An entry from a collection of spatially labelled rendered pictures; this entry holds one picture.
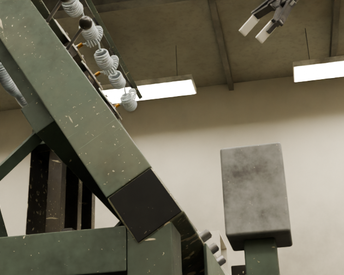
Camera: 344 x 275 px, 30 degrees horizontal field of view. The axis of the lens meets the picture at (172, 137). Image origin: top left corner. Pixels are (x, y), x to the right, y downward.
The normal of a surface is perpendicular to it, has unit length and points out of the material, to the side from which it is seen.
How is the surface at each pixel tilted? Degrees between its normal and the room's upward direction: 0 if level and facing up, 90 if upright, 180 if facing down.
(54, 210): 90
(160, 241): 90
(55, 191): 90
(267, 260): 90
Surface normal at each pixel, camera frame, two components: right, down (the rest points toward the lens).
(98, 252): -0.20, -0.40
